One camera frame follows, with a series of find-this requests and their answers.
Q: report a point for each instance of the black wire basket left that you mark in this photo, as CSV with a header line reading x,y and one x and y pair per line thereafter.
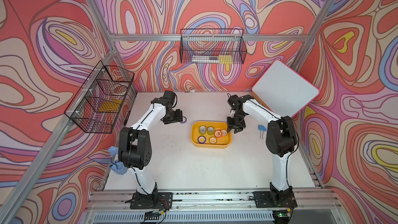
x,y
105,82

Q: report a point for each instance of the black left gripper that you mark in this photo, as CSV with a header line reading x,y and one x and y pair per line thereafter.
x,y
178,117

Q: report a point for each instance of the yellow-orange tape roll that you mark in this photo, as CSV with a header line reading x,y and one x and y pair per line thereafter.
x,y
213,140

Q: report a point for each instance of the aluminium frame post right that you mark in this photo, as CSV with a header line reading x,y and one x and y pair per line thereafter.
x,y
304,48

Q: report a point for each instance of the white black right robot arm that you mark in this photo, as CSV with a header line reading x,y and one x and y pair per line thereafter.
x,y
281,140

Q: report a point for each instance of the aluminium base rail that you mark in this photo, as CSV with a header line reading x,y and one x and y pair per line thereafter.
x,y
231,206

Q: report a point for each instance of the black wire basket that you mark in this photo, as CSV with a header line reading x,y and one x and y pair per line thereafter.
x,y
105,82
212,42

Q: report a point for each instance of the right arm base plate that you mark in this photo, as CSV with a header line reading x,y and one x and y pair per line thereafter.
x,y
268,199

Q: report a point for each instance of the orange tape roll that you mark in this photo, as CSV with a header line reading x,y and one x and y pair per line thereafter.
x,y
217,133

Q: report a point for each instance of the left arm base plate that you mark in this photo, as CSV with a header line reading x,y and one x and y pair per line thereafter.
x,y
162,200

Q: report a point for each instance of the aluminium frame post left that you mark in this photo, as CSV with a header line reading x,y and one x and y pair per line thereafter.
x,y
113,54

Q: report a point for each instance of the white board pink edge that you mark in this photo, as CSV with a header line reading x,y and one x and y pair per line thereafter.
x,y
284,91

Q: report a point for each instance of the yellow block in left basket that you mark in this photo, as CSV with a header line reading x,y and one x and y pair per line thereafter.
x,y
111,106

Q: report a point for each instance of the blue cloth bag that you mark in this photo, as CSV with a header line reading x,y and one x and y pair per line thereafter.
x,y
115,165

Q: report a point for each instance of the yellow-green tape roll table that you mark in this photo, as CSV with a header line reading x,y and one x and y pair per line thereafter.
x,y
210,131

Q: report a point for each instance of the green circuit board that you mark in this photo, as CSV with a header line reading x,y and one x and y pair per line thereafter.
x,y
153,215

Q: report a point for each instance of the items in back basket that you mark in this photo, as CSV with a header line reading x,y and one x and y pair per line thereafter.
x,y
220,59

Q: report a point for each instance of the aluminium frame post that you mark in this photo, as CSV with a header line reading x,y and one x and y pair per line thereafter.
x,y
304,48
113,54

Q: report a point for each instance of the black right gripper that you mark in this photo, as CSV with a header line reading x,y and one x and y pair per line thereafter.
x,y
230,125

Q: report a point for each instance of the yellow plastic storage box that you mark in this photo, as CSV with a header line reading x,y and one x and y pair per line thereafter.
x,y
222,142

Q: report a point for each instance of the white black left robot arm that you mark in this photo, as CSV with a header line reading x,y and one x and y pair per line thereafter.
x,y
135,149

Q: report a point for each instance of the black wire basket back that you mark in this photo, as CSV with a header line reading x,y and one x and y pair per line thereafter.
x,y
212,42

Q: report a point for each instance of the blue binder clip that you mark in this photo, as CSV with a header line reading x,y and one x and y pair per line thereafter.
x,y
262,130

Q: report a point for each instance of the clear grey tape roll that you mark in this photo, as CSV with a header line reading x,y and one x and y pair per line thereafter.
x,y
202,129

